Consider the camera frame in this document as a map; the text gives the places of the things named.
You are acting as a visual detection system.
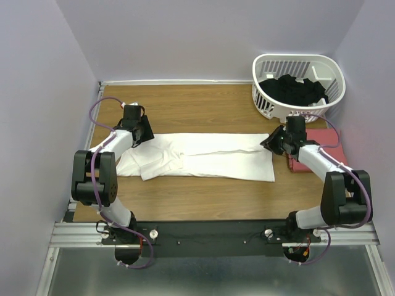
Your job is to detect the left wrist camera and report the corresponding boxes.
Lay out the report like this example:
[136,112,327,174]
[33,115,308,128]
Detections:
[120,102,139,109]

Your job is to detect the white printed t-shirt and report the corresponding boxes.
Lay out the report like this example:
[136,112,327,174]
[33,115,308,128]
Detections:
[117,133,275,182]

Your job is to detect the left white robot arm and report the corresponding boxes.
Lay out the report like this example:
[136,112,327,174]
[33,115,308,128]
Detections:
[71,103,154,244]

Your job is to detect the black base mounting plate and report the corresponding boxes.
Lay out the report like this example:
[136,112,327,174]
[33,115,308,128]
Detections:
[100,220,321,265]

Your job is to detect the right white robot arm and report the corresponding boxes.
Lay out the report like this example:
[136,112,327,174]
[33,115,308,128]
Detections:
[260,113,373,242]

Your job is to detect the black clothes in basket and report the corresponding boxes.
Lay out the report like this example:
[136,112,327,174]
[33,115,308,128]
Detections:
[259,74,329,107]

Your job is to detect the folded red t-shirt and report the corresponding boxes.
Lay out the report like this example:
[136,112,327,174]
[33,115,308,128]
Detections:
[288,129,348,173]

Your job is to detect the white plastic laundry basket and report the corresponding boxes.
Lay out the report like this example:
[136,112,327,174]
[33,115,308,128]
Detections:
[252,54,346,123]

